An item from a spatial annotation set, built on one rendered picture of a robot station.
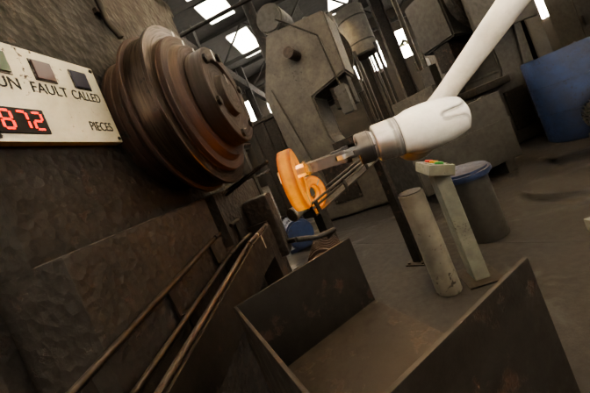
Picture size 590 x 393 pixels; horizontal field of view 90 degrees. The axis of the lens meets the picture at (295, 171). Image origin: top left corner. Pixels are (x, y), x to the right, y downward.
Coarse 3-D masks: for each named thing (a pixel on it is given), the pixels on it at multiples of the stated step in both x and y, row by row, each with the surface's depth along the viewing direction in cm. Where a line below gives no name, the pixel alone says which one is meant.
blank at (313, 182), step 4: (308, 176) 133; (312, 176) 135; (308, 180) 133; (312, 180) 134; (316, 180) 136; (320, 180) 138; (308, 184) 132; (312, 184) 133; (316, 184) 135; (320, 184) 137; (308, 188) 131; (316, 188) 136; (320, 188) 137; (324, 188) 138; (316, 192) 137; (320, 192) 136; (316, 196) 136; (324, 196) 137; (312, 200) 131; (320, 204) 134
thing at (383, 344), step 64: (320, 256) 46; (256, 320) 40; (320, 320) 44; (384, 320) 43; (512, 320) 23; (320, 384) 36; (384, 384) 33; (448, 384) 19; (512, 384) 22; (576, 384) 25
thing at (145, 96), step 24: (144, 48) 66; (144, 72) 64; (144, 96) 65; (144, 120) 66; (168, 120) 64; (168, 144) 67; (192, 144) 70; (192, 168) 73; (216, 168) 78; (240, 168) 95
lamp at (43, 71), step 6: (30, 60) 53; (36, 66) 53; (42, 66) 55; (48, 66) 56; (36, 72) 53; (42, 72) 54; (48, 72) 55; (42, 78) 54; (48, 78) 55; (54, 78) 56
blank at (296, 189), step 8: (280, 152) 71; (288, 152) 69; (280, 160) 67; (288, 160) 67; (296, 160) 75; (280, 168) 66; (288, 168) 66; (280, 176) 66; (288, 176) 65; (296, 176) 67; (304, 176) 78; (288, 184) 65; (296, 184) 65; (304, 184) 75; (288, 192) 66; (296, 192) 65; (304, 192) 70; (296, 200) 66; (304, 200) 67; (296, 208) 68; (304, 208) 69
